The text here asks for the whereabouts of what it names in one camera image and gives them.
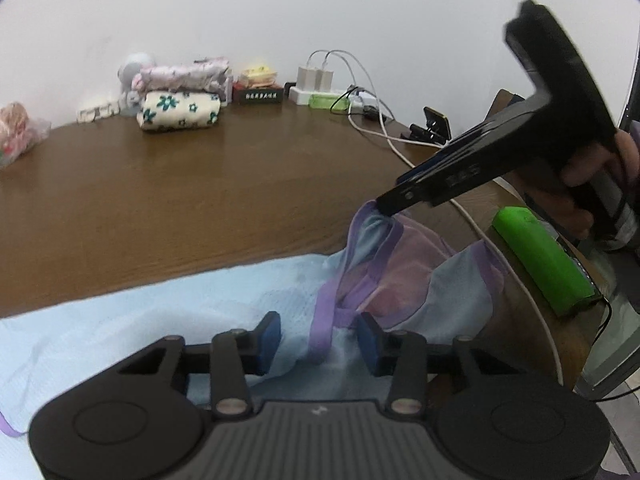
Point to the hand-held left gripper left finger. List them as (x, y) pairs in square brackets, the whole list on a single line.
[(268, 342)]

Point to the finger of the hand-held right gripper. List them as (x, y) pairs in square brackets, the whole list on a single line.
[(425, 167), (405, 195)]

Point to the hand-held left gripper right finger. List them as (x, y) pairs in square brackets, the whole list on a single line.
[(367, 345)]

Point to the pink blue purple-trimmed garment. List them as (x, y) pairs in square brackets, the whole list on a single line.
[(150, 310)]

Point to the folded cream green-flowered clothes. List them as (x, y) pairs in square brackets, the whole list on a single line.
[(177, 110)]

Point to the folded pink floral clothes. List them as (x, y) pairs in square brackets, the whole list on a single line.
[(180, 75)]

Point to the person's right hand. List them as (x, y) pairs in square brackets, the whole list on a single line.
[(585, 165)]

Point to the black phone holder clip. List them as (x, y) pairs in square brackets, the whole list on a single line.
[(430, 130)]

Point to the light green packet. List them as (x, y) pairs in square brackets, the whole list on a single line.
[(325, 102)]

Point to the white charger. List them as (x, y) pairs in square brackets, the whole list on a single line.
[(306, 79), (325, 81)]

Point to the white power strip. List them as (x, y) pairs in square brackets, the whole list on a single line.
[(298, 95)]

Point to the bright green block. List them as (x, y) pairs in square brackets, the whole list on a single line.
[(545, 260)]

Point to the dark rectangular box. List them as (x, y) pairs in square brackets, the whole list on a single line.
[(257, 95)]

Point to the stack of yellow cards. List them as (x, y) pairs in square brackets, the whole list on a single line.
[(257, 77)]

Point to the clear plastic bag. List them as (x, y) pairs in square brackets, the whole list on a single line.
[(17, 132)]

